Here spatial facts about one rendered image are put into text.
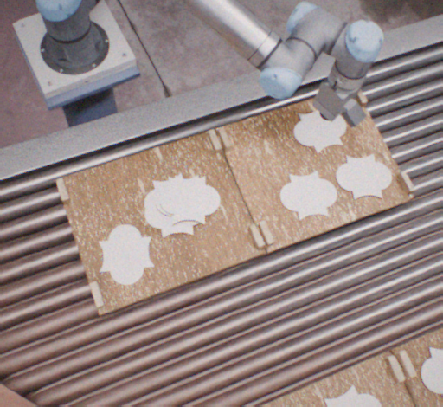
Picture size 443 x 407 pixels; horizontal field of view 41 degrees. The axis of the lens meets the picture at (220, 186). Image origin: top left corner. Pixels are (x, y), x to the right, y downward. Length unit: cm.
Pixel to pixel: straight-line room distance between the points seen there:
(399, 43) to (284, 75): 71
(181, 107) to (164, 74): 116
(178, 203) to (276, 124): 35
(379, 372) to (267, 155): 58
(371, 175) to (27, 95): 167
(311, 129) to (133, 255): 56
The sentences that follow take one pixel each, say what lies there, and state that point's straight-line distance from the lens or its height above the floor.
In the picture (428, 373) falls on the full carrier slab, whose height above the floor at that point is 95.
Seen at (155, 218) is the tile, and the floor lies 95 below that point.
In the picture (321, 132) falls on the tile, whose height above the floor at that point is 94.
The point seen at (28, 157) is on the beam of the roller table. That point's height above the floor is 91.
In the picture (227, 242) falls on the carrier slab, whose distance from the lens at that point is 141.
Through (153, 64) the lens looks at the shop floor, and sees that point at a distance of 275.
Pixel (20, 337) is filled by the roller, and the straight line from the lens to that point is 141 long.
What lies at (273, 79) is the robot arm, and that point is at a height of 131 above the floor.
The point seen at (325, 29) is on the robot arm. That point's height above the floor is 132.
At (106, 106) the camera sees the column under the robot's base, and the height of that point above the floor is 66.
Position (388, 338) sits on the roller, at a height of 92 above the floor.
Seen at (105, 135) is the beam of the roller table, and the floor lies 91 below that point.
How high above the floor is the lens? 227
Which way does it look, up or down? 67 degrees down
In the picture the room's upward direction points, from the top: 12 degrees clockwise
